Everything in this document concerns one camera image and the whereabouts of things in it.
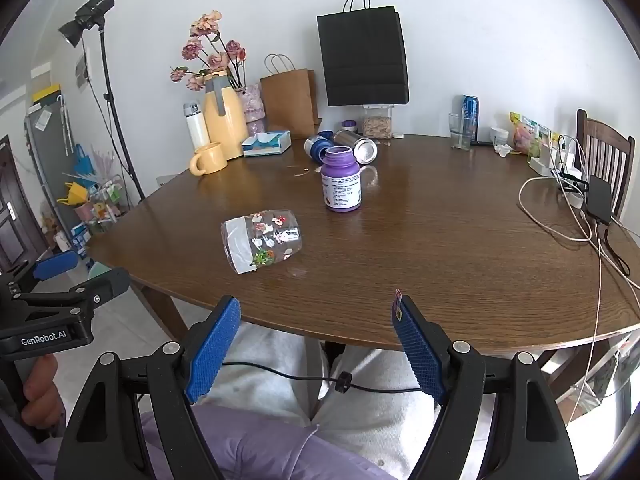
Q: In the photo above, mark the black paper bag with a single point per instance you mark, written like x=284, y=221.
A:
x=364, y=57

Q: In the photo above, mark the pink vase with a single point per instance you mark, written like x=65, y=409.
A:
x=252, y=107

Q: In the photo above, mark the dark wooden door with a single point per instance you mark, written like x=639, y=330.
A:
x=15, y=210

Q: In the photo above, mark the clear grain container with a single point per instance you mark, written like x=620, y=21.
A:
x=377, y=122

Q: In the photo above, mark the black power bank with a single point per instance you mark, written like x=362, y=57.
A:
x=599, y=199

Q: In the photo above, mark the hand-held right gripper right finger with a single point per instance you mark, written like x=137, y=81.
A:
x=419, y=357

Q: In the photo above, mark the studio light on stand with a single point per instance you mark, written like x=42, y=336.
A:
x=95, y=7

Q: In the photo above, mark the white thermos bottle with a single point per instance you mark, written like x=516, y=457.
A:
x=196, y=127

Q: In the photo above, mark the person's purple jacket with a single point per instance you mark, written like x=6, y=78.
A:
x=260, y=450

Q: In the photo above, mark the person's left hand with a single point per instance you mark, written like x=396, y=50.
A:
x=42, y=385

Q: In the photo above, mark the cluttered storage rack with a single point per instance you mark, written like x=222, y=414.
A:
x=92, y=200

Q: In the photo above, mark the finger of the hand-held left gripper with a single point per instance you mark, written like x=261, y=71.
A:
x=56, y=265
x=107, y=284

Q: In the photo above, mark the clear cup with stickers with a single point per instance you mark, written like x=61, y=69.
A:
x=262, y=240

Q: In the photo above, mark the yellow mug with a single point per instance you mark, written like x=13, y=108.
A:
x=207, y=159

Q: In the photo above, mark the blue bottle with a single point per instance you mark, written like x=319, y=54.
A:
x=315, y=147

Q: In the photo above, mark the blue drink can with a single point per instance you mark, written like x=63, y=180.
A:
x=471, y=110

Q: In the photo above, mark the crumpled white tissue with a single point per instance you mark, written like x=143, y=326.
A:
x=502, y=149

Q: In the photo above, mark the clear drinking glass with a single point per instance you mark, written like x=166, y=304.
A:
x=460, y=132

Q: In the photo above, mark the grey refrigerator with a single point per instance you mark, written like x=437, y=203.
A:
x=47, y=160

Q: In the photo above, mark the small purple lid jar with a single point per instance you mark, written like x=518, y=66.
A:
x=349, y=126

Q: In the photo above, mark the blue tissue box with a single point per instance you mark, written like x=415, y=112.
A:
x=266, y=142

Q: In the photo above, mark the yellow thermos jug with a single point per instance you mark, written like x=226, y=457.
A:
x=225, y=120

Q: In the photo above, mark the wooden chair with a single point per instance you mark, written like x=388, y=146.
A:
x=600, y=142

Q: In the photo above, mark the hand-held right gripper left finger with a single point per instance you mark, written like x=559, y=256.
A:
x=215, y=350

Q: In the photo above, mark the brown paper bag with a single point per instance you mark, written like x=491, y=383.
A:
x=289, y=102

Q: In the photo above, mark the purple pill bottle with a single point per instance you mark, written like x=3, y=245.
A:
x=341, y=185

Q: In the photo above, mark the colourful snack packets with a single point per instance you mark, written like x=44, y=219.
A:
x=530, y=135

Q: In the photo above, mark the pink dried flowers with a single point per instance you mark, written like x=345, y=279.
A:
x=210, y=45

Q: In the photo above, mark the steel tumbler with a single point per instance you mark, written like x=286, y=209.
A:
x=357, y=144

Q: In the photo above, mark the white power strip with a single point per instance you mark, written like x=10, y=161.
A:
x=542, y=165

